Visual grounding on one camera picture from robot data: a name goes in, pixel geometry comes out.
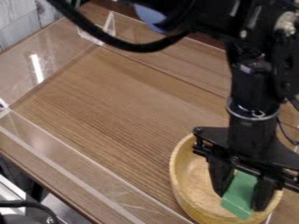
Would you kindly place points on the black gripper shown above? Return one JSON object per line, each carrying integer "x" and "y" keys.
{"x": 247, "y": 147}

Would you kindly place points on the green rectangular block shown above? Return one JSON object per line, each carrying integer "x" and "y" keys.
{"x": 236, "y": 198}

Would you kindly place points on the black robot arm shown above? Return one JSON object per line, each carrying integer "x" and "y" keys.
{"x": 259, "y": 31}

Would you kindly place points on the brown wooden bowl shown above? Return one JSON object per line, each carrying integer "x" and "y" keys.
{"x": 192, "y": 189}

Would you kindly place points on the clear acrylic enclosure walls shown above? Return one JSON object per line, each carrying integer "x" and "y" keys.
{"x": 93, "y": 116}

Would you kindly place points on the clear acrylic corner bracket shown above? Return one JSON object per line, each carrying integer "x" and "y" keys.
{"x": 108, "y": 27}

